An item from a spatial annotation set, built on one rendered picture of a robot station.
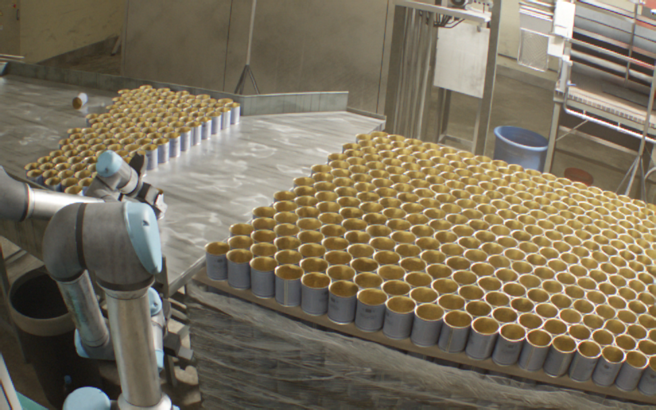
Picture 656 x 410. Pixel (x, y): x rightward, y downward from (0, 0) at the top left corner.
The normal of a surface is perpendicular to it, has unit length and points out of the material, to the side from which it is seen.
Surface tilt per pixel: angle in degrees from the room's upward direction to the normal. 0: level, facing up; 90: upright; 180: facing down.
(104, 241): 65
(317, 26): 90
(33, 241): 90
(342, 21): 90
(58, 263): 109
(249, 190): 0
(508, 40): 90
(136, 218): 26
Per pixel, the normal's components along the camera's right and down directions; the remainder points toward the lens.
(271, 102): 0.35, 0.45
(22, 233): -0.41, 0.38
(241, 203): 0.09, -0.89
